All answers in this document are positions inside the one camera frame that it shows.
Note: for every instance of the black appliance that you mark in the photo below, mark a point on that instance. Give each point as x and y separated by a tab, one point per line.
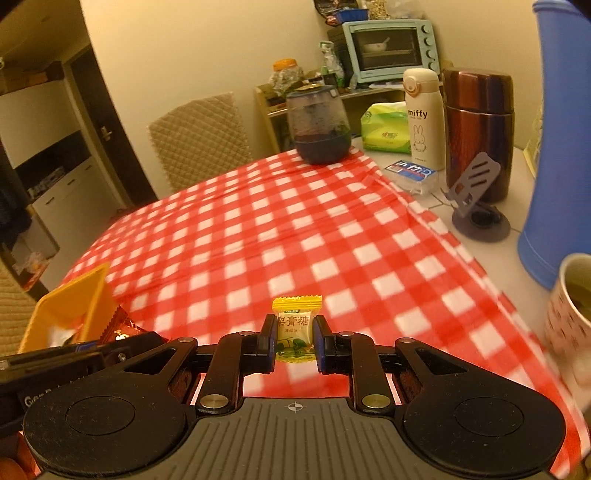
336	39

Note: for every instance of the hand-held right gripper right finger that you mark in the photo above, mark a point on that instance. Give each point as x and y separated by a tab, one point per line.
319	348

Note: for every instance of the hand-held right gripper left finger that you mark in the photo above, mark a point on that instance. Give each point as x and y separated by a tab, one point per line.
271	346

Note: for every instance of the light blue toaster oven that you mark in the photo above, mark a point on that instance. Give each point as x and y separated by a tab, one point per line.
388	50

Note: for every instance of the blue tissue packet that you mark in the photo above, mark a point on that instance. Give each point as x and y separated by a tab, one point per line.
411	177

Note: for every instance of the dark door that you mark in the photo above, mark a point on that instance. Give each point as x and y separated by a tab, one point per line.
115	115

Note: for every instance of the yellow candy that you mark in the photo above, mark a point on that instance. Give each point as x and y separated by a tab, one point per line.
296	327

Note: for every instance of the red checked tablecloth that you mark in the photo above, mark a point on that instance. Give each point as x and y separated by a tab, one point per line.
277	230

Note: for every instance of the yellow plastic tray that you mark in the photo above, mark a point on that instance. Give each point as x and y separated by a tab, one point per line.
69	295

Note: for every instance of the brown metal thermos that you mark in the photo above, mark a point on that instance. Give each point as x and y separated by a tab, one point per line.
480	124

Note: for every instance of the green white bag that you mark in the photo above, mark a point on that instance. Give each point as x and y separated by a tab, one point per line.
331	62

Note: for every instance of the clear bag of nuts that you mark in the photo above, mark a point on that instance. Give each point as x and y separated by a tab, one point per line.
378	9

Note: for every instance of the white shoe cabinet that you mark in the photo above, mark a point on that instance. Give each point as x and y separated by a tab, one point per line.
69	203

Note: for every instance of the dark snack bag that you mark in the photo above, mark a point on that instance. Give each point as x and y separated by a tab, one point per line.
332	9

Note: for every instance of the green tissue pack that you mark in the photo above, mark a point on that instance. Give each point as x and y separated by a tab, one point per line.
383	131

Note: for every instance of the beige quilted chair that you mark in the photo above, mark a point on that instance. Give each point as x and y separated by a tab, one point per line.
11	304
198	138

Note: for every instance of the person's left hand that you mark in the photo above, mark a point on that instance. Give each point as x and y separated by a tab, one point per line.
11	461

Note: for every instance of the grey phone stand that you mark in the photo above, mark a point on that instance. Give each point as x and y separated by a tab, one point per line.
475	177

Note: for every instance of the orange lid plastic jar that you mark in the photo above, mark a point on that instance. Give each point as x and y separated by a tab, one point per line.
286	76

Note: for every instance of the orange candy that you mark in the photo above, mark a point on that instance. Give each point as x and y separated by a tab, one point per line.
121	323

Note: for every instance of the patterned paper cup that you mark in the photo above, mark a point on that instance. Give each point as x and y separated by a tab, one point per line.
565	323

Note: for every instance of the blue plastic jug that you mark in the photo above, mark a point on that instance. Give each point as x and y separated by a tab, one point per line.
558	138

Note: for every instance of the dark glass cup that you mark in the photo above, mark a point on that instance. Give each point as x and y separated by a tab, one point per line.
318	129

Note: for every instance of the white rabbit print bottle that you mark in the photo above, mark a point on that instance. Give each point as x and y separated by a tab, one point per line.
422	124

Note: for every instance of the wooden shelf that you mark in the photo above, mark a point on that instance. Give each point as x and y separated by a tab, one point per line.
272	120

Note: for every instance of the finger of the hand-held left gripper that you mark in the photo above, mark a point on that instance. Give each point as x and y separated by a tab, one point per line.
87	346
127	350

